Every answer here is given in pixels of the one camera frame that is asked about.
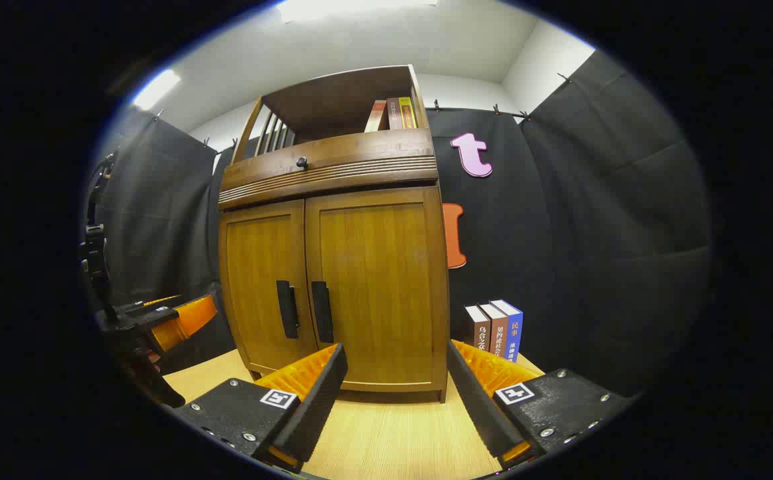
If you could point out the blue book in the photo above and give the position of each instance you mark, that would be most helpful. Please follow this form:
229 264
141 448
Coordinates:
514 330

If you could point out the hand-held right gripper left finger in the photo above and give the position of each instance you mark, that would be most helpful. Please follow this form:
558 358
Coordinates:
313 406

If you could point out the yellow book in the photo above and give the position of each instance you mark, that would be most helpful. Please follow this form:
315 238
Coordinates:
407 112

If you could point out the wooden drawer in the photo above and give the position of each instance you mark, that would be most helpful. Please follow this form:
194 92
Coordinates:
360 150

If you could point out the dark brown book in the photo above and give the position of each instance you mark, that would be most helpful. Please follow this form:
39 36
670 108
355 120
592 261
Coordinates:
394 113

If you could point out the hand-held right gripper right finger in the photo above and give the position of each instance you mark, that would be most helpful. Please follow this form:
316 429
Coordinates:
480 406

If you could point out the black backdrop cloth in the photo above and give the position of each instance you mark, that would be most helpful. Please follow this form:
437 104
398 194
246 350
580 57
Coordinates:
593 233

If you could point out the wooden cabinet door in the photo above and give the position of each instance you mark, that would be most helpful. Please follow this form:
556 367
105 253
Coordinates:
380 266
256 266

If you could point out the wooden double-door shoe cabinet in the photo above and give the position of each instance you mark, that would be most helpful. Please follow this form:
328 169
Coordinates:
340 100

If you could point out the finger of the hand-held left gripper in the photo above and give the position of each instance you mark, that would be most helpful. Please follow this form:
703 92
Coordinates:
163 300
190 316

